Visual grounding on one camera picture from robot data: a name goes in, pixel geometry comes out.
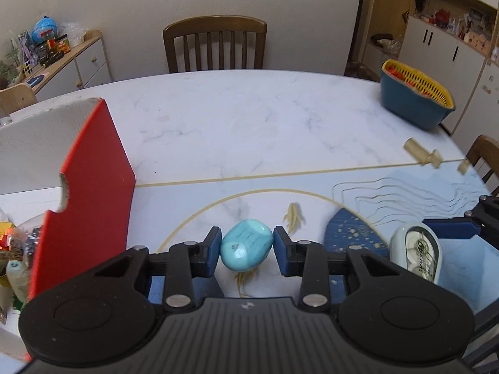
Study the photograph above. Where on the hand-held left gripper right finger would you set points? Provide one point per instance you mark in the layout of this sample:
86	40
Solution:
281	251

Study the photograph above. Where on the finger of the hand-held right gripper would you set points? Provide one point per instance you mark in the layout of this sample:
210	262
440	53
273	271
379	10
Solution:
452	228
485	339

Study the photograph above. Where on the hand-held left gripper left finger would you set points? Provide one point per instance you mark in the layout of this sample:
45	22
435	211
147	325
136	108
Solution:
212	251

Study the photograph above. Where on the turquoise stone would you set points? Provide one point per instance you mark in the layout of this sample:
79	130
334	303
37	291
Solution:
245	246

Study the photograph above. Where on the white oval case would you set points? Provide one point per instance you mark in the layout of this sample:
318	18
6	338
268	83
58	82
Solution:
417	251

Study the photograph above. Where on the red and white cardboard box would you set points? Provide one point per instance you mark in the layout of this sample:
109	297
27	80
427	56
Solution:
89	187

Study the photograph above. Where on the beige bottle cap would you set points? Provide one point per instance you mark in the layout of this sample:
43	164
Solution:
463	166

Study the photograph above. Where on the dark wooden dining chair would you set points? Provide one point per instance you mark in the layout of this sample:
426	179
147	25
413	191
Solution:
483	161
214	43

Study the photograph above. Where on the beige small bottle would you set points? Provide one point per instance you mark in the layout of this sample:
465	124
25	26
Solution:
423	152

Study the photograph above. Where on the blue basket with yellow strainer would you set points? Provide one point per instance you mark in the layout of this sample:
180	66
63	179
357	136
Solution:
415	97

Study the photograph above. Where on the clear plastic bag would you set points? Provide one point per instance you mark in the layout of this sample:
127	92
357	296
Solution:
29	237

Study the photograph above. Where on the red teapot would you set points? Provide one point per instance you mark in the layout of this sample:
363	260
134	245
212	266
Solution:
442	16

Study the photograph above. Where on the white sideboard with wooden top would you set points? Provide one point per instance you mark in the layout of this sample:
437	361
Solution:
74	66

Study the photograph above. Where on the round blue pad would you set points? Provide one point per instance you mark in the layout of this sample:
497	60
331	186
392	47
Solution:
33	80

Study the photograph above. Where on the light wooden chair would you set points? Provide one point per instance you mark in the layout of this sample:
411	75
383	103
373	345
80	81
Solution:
15	99

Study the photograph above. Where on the dark jar with orange label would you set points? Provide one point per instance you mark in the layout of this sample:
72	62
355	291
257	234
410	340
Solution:
62	45

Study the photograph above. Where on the blue globe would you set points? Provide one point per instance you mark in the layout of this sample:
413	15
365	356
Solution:
45	31

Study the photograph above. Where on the white wall cabinet unit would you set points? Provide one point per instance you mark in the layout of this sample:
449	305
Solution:
456	46

